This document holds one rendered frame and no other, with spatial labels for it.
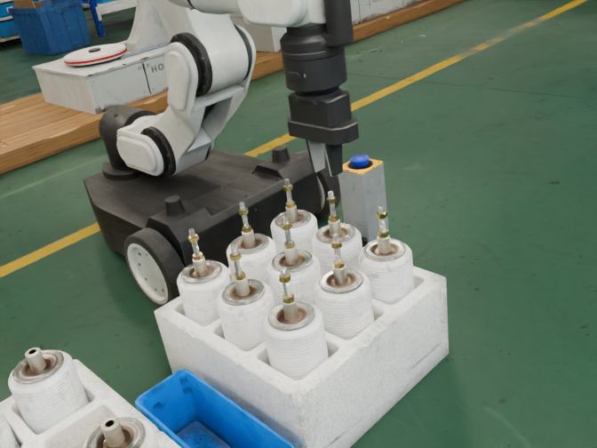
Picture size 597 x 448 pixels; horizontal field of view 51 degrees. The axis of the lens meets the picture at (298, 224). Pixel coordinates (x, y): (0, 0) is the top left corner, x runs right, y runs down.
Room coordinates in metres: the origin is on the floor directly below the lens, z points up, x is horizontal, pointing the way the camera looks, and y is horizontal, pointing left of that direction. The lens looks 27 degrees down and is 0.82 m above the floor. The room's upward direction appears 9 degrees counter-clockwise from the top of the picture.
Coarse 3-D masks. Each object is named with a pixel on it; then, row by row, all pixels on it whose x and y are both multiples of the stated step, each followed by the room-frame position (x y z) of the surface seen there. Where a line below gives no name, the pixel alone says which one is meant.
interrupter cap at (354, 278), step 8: (328, 272) 0.91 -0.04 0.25; (352, 272) 0.90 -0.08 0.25; (360, 272) 0.90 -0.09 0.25; (320, 280) 0.89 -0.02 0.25; (328, 280) 0.89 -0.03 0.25; (352, 280) 0.88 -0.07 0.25; (360, 280) 0.87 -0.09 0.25; (328, 288) 0.86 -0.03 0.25; (336, 288) 0.86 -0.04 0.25; (344, 288) 0.86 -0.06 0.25; (352, 288) 0.85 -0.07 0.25
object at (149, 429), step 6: (144, 420) 0.63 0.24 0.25; (144, 426) 0.62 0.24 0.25; (150, 426) 0.62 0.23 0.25; (150, 432) 0.61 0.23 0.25; (150, 438) 0.60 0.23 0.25; (156, 438) 0.61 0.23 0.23; (84, 444) 0.60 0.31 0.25; (144, 444) 0.58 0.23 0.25; (150, 444) 0.59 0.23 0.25; (156, 444) 0.60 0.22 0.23
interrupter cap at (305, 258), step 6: (282, 252) 1.00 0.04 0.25; (300, 252) 0.99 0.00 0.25; (306, 252) 0.99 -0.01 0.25; (276, 258) 0.99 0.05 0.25; (282, 258) 0.99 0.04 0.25; (300, 258) 0.98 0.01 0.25; (306, 258) 0.97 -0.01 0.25; (312, 258) 0.97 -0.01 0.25; (276, 264) 0.97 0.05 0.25; (282, 264) 0.97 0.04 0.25; (288, 264) 0.97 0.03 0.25; (294, 264) 0.96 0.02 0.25; (300, 264) 0.96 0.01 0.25; (306, 264) 0.95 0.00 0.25; (276, 270) 0.95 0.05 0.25; (288, 270) 0.94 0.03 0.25; (294, 270) 0.94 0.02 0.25; (300, 270) 0.94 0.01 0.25
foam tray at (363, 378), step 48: (432, 288) 0.93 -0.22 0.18; (192, 336) 0.90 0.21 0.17; (336, 336) 0.83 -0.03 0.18; (384, 336) 0.83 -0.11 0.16; (432, 336) 0.92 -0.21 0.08; (240, 384) 0.81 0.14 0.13; (288, 384) 0.73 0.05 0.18; (336, 384) 0.75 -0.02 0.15; (384, 384) 0.82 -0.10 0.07; (288, 432) 0.73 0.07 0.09; (336, 432) 0.74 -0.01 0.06
